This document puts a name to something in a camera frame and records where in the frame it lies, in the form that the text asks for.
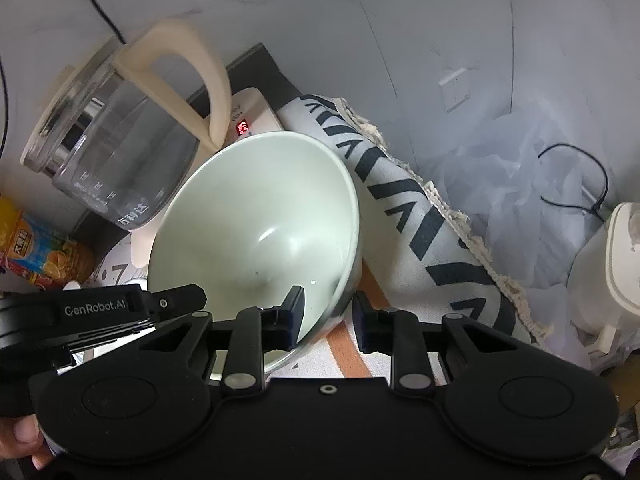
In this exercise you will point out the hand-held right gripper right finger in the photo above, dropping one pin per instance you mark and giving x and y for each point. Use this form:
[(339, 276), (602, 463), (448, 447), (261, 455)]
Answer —
[(361, 321)]

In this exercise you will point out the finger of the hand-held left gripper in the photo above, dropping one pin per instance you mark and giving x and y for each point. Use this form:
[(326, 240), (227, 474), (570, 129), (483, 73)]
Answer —
[(175, 300)]

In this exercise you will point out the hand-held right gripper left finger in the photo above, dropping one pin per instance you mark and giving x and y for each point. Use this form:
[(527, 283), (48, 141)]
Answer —
[(295, 316)]

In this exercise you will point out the pale green bowl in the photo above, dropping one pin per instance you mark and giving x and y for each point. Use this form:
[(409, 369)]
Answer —
[(260, 210)]

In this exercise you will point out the person's left hand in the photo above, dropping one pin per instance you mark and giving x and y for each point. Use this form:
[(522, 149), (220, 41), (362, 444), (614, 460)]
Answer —
[(20, 435)]

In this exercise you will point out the orange juice bottle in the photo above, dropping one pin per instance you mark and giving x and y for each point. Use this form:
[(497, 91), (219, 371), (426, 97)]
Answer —
[(45, 255)]

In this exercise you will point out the patterned fringed table mat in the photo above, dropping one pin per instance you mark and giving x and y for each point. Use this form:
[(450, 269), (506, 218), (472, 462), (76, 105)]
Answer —
[(400, 195)]

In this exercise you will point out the translucent white plastic sheet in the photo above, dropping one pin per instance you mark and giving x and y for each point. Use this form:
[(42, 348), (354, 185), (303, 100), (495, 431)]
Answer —
[(500, 185)]

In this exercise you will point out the cream kettle base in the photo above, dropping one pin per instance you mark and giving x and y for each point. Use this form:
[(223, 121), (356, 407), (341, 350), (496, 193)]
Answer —
[(256, 110)]

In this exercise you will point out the white plastic appliance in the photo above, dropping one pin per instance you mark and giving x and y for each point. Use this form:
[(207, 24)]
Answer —
[(620, 260)]

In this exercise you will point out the white wall socket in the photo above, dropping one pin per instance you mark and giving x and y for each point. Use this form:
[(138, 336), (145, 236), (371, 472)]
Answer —
[(456, 89)]

